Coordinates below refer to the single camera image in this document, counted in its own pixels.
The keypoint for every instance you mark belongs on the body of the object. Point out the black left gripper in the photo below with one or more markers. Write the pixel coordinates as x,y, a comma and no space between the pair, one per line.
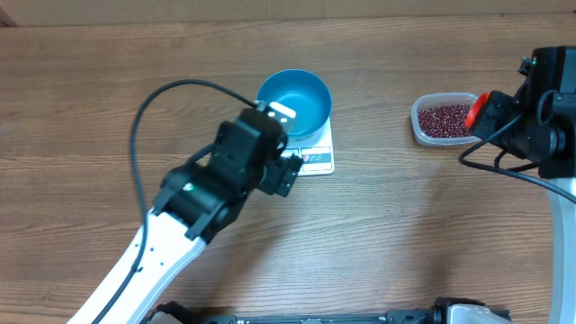
281,175

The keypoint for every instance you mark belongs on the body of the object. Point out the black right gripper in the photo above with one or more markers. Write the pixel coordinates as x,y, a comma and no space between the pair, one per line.
492,115

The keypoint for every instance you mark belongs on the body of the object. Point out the red plastic measuring scoop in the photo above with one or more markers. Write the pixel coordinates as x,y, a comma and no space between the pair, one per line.
475,109

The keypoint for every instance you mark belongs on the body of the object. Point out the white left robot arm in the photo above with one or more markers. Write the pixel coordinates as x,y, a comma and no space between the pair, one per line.
195,202

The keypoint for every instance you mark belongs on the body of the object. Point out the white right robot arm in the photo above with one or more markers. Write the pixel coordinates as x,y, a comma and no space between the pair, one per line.
550,74

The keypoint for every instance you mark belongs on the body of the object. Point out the white digital kitchen scale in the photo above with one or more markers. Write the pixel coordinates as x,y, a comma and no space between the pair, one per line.
316,151

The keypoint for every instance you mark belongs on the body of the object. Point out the blue bowl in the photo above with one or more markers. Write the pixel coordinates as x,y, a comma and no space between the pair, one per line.
304,93

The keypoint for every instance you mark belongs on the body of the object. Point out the red adzuki beans in container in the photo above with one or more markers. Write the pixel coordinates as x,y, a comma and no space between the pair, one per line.
444,121

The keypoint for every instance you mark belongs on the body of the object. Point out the clear plastic bean container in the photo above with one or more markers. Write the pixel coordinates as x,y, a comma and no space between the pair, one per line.
429,101

